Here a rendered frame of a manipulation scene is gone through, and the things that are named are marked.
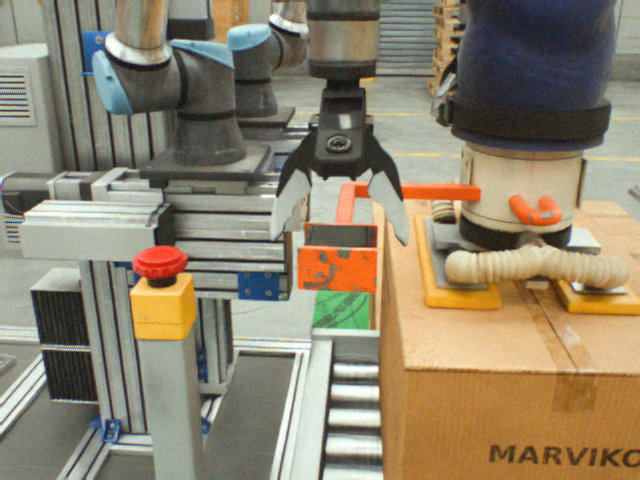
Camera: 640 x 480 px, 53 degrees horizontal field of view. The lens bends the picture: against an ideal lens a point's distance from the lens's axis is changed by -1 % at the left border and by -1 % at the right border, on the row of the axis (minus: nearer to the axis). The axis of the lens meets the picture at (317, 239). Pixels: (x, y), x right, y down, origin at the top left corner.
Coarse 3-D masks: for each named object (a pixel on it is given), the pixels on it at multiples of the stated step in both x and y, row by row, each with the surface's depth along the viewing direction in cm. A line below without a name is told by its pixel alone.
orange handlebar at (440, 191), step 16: (352, 192) 92; (416, 192) 95; (432, 192) 95; (448, 192) 95; (464, 192) 94; (480, 192) 94; (352, 208) 86; (512, 208) 89; (528, 208) 85; (544, 208) 88; (528, 224) 85; (544, 224) 84
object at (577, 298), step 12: (588, 252) 95; (564, 288) 90; (576, 288) 89; (588, 288) 89; (624, 288) 90; (564, 300) 89; (576, 300) 87; (588, 300) 87; (600, 300) 87; (612, 300) 87; (624, 300) 87; (636, 300) 87; (576, 312) 87; (588, 312) 87; (600, 312) 87; (612, 312) 87; (624, 312) 87; (636, 312) 86
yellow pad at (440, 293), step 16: (416, 224) 115; (448, 224) 108; (432, 240) 106; (432, 256) 100; (432, 272) 95; (432, 288) 90; (448, 288) 90; (464, 288) 90; (480, 288) 90; (432, 304) 89; (448, 304) 88; (464, 304) 88; (480, 304) 88; (496, 304) 88
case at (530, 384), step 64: (384, 256) 126; (384, 320) 121; (448, 320) 86; (512, 320) 86; (576, 320) 86; (384, 384) 117; (448, 384) 76; (512, 384) 76; (576, 384) 75; (384, 448) 112; (448, 448) 80; (512, 448) 79; (576, 448) 78
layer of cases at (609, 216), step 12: (372, 204) 271; (408, 204) 261; (420, 204) 261; (456, 204) 261; (588, 204) 261; (600, 204) 261; (612, 204) 261; (372, 216) 262; (600, 216) 247; (612, 216) 247; (624, 216) 247; (612, 228) 235; (624, 228) 235; (636, 228) 235; (624, 240) 224; (636, 240) 224; (636, 252) 214; (372, 300) 214; (372, 312) 208; (372, 324) 203
